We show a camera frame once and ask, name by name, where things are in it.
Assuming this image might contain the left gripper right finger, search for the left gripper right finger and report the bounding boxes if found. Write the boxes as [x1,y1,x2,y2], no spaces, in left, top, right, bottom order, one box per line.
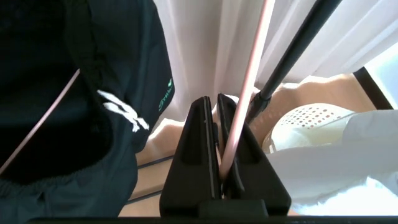
[216,93,292,217]

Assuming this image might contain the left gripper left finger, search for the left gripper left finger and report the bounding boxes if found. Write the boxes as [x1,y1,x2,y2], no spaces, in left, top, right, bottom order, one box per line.
[159,96,222,218]

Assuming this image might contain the white garment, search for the white garment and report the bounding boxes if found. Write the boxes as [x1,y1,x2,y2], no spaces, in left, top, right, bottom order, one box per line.
[266,108,398,216]

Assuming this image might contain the pink clothes hanger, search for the pink clothes hanger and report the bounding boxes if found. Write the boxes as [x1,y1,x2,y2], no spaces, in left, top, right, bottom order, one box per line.
[0,68,81,175]
[218,0,276,181]

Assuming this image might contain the black shorts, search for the black shorts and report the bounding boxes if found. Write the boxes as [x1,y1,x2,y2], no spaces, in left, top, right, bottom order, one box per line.
[0,0,175,218]

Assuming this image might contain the white laundry basket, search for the white laundry basket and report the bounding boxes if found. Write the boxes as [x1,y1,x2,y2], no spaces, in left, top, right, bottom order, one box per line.
[262,103,357,154]

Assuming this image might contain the black clothes rack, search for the black clothes rack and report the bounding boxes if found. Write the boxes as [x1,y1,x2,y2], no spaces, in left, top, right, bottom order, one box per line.
[126,0,343,205]

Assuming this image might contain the beige curtain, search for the beige curtain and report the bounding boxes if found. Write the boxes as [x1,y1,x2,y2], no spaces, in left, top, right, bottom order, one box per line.
[152,0,398,122]

